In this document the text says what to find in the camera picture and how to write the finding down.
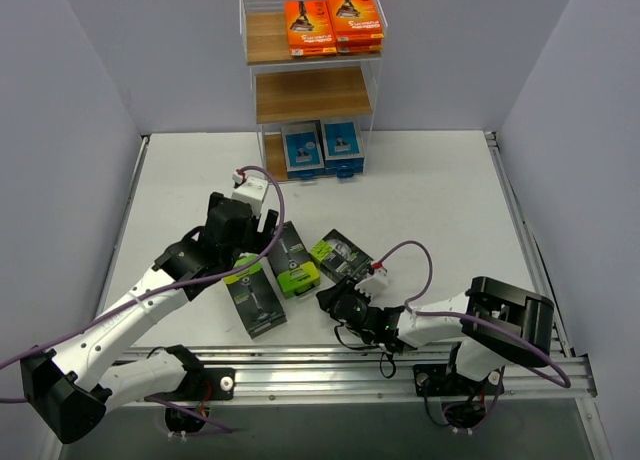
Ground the black box with face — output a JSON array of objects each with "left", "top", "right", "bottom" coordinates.
[{"left": 310, "top": 229, "right": 373, "bottom": 283}]

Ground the black green razor box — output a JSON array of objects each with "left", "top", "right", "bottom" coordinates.
[
  {"left": 267, "top": 221, "right": 320, "bottom": 299},
  {"left": 223, "top": 253, "right": 287, "bottom": 339}
]

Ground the black green razor box front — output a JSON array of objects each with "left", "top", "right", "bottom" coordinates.
[{"left": 223, "top": 253, "right": 287, "bottom": 339}]

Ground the blue Harry's box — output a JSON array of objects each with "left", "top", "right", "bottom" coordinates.
[
  {"left": 281, "top": 122, "right": 325, "bottom": 180},
  {"left": 321, "top": 119, "right": 364, "bottom": 160}
]

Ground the grey blue razor box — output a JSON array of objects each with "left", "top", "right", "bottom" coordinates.
[{"left": 325, "top": 158, "right": 364, "bottom": 179}]

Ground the large orange Fusion5 razor box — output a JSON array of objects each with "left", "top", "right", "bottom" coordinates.
[{"left": 284, "top": 0, "right": 337, "bottom": 58}]

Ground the narrow orange Fusion5 razor box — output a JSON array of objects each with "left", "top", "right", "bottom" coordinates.
[{"left": 327, "top": 0, "right": 384, "bottom": 43}]

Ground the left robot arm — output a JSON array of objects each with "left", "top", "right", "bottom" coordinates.
[{"left": 20, "top": 183, "right": 278, "bottom": 444}]

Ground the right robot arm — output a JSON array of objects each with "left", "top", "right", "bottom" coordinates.
[{"left": 316, "top": 276, "right": 554, "bottom": 393}]

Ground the orange razor box on shelf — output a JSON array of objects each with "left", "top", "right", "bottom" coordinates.
[{"left": 336, "top": 38, "right": 384, "bottom": 55}]

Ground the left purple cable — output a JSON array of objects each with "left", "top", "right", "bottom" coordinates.
[{"left": 0, "top": 165, "right": 286, "bottom": 434}]

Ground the purple cable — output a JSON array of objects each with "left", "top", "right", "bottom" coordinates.
[
  {"left": 0, "top": 165, "right": 286, "bottom": 434},
  {"left": 372, "top": 240, "right": 572, "bottom": 429}
]

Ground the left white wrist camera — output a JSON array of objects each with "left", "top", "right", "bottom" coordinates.
[{"left": 231, "top": 170, "right": 269, "bottom": 218}]

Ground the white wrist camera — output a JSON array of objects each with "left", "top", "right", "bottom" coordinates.
[
  {"left": 231, "top": 170, "right": 269, "bottom": 218},
  {"left": 355, "top": 262, "right": 390, "bottom": 298}
]

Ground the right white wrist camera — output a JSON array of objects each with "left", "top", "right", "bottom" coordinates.
[{"left": 355, "top": 262, "right": 390, "bottom": 298}]

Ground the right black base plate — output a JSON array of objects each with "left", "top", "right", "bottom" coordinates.
[{"left": 412, "top": 363, "right": 505, "bottom": 397}]

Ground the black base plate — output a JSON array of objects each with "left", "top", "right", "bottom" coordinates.
[
  {"left": 197, "top": 367, "right": 236, "bottom": 401},
  {"left": 412, "top": 363, "right": 505, "bottom": 397}
]

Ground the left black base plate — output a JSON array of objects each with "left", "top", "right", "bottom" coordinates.
[{"left": 197, "top": 367, "right": 236, "bottom": 401}]

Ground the white wire wooden shelf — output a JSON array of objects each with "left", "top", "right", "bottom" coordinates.
[{"left": 239, "top": 0, "right": 388, "bottom": 181}]

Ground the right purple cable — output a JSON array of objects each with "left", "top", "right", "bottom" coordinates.
[{"left": 372, "top": 240, "right": 572, "bottom": 429}]

